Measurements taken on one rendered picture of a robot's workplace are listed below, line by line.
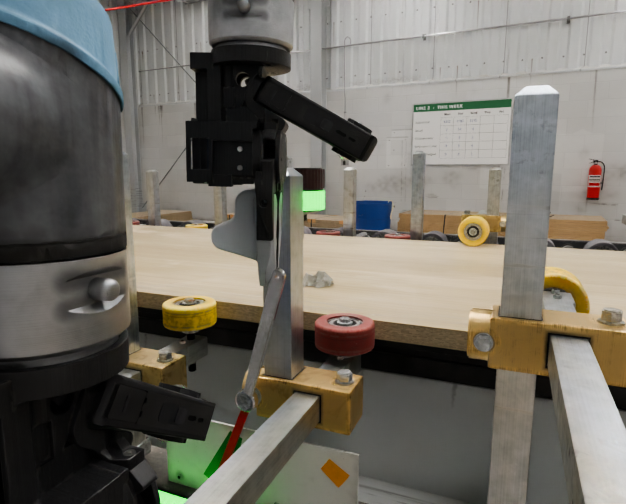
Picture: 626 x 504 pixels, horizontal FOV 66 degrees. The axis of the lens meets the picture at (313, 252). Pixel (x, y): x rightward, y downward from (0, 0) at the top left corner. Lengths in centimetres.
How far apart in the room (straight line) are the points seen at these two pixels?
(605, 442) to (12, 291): 29
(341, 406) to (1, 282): 40
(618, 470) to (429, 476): 55
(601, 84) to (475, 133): 165
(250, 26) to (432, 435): 61
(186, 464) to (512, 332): 44
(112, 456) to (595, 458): 24
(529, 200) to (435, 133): 733
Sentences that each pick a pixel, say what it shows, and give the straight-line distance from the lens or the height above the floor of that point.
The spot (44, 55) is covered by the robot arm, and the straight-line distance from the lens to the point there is 22.
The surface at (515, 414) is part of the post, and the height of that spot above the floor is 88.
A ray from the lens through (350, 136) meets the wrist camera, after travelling 44.
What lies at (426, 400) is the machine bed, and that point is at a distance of 77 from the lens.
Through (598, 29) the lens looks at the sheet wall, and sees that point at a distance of 780.
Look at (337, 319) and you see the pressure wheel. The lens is 66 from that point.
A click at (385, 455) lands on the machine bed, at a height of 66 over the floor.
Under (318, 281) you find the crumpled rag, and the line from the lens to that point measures 87.
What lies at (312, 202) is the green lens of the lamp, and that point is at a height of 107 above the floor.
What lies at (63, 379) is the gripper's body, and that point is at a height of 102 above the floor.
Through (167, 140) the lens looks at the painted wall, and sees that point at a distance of 1047.
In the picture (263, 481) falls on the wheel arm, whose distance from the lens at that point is 46.
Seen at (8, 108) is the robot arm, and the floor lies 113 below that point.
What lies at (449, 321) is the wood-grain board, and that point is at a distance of 69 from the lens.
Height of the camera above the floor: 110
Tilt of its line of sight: 10 degrees down
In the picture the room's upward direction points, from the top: straight up
